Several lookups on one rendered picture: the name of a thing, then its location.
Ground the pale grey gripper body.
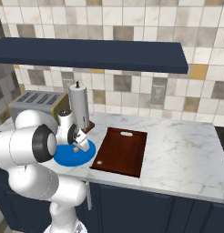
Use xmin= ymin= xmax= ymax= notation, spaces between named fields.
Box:
xmin=75 ymin=136 xmax=91 ymax=153

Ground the dark brown wooden tray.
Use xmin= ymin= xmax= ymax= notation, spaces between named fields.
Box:
xmin=89 ymin=127 xmax=148 ymax=179

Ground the blue round plate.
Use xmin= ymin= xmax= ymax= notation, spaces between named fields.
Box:
xmin=53 ymin=137 xmax=97 ymax=167

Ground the paper towel roll on holder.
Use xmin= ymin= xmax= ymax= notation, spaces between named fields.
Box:
xmin=68 ymin=80 xmax=97 ymax=135

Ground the silver four-slot toaster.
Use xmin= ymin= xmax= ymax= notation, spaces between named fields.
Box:
xmin=8 ymin=89 xmax=71 ymax=129

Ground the black hob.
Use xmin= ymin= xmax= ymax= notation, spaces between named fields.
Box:
xmin=214 ymin=125 xmax=224 ymax=164

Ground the silver cupboard handle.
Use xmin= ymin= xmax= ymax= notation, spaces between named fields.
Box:
xmin=85 ymin=181 xmax=93 ymax=211

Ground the grey wall outlet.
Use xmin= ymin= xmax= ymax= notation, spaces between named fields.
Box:
xmin=150 ymin=84 xmax=167 ymax=106
xmin=62 ymin=78 xmax=75 ymax=96

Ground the dark blue wall shelf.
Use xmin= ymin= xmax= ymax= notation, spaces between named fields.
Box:
xmin=0 ymin=36 xmax=189 ymax=75

